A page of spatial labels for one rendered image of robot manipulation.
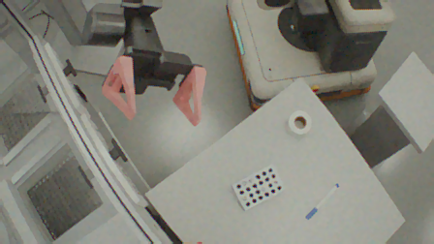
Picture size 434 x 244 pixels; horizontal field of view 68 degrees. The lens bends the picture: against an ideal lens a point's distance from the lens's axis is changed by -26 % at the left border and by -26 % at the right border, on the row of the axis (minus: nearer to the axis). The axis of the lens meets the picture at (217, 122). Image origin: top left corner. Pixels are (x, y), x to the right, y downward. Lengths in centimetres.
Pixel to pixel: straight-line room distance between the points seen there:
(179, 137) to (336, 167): 99
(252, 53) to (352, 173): 83
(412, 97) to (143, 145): 131
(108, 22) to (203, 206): 70
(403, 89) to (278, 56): 71
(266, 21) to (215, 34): 38
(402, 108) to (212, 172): 68
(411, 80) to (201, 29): 126
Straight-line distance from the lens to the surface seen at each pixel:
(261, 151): 119
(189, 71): 59
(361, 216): 123
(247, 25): 189
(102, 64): 219
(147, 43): 59
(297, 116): 118
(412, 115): 137
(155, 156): 199
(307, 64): 183
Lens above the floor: 192
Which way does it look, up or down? 73 degrees down
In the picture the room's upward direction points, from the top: 7 degrees counter-clockwise
